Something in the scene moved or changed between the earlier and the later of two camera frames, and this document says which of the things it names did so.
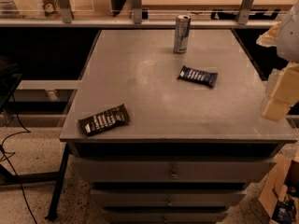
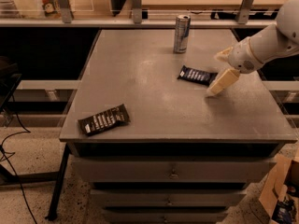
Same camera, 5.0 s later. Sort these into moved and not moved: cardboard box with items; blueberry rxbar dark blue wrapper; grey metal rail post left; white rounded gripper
Moved: white rounded gripper
Not moved: blueberry rxbar dark blue wrapper; cardboard box with items; grey metal rail post left
